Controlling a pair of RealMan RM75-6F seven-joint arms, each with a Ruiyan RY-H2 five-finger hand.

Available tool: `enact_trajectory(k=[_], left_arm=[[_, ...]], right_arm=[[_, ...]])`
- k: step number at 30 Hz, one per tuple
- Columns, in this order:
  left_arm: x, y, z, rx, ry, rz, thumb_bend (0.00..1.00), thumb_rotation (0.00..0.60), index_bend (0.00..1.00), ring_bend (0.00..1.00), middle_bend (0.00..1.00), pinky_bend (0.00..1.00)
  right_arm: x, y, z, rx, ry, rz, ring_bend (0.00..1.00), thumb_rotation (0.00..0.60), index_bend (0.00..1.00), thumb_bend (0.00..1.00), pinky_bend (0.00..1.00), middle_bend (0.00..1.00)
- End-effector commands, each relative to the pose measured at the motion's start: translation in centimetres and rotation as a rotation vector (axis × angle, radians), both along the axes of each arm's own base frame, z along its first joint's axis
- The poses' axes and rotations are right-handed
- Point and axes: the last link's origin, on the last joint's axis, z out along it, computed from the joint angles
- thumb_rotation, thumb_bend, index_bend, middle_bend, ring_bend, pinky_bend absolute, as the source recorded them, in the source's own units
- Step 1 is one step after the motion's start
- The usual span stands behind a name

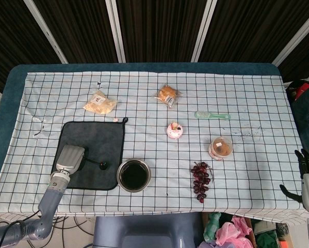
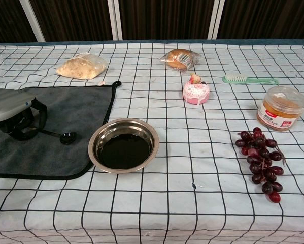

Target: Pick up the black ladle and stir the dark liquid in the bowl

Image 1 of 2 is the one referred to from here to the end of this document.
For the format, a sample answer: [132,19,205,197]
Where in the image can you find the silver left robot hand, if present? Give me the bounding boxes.
[51,145,89,179]

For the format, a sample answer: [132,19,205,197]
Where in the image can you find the black spoon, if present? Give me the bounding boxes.
[85,158,109,171]

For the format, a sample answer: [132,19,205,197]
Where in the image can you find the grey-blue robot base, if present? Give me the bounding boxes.
[93,213,204,248]

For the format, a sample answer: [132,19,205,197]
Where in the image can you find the dark grey cloth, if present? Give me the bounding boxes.
[51,117,129,191]

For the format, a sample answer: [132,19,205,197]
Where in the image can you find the metal bowl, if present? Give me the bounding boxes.
[117,158,152,192]

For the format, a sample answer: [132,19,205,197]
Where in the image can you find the light green cloth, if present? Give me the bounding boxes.
[203,212,222,243]

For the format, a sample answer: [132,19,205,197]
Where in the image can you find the beige snack bag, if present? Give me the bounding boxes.
[83,89,118,114]

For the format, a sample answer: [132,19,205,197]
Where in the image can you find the dark teal fabric furniture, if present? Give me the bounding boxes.
[285,82,309,156]

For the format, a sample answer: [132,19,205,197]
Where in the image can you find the cardboard box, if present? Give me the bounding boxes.
[202,213,296,248]

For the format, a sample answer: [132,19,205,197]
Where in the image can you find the pink plastic bag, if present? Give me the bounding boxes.
[215,216,253,248]

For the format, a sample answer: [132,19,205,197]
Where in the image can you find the clear lidded snack cup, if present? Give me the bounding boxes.
[208,136,234,161]

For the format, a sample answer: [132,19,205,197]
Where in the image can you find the red black object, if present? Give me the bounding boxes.
[285,79,309,101]

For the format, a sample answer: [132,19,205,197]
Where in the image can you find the white checked tablecloth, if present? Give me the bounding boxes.
[0,71,309,225]

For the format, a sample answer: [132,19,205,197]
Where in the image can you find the pink toy cake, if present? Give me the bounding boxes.
[166,122,184,140]

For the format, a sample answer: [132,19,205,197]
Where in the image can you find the dark red grape bunch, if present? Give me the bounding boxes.
[190,161,214,204]

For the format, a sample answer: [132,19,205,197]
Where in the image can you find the packaged bread roll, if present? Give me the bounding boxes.
[154,84,184,109]

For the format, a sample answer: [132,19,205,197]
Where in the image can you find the green plastic hairbrush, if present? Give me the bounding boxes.
[194,111,232,120]

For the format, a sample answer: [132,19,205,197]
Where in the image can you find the black floor cables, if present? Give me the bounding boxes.
[0,213,95,248]

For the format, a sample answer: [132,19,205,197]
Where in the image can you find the white partition frame post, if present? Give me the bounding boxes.
[271,7,309,67]
[190,0,218,63]
[105,0,126,64]
[24,0,69,64]

